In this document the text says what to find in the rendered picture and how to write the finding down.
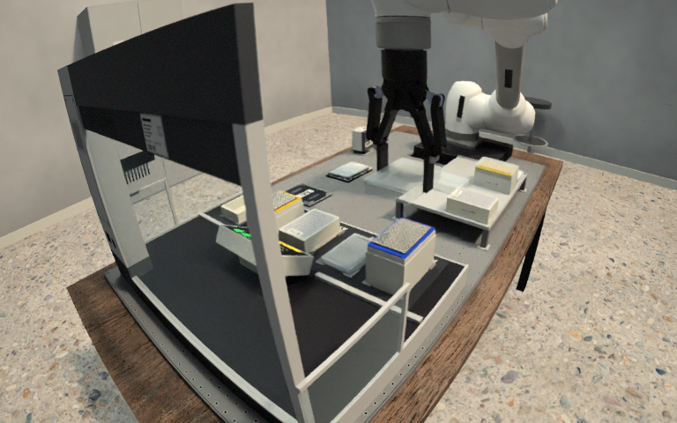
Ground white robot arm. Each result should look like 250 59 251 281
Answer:
371 0 557 150

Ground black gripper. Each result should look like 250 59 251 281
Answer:
366 49 447 193

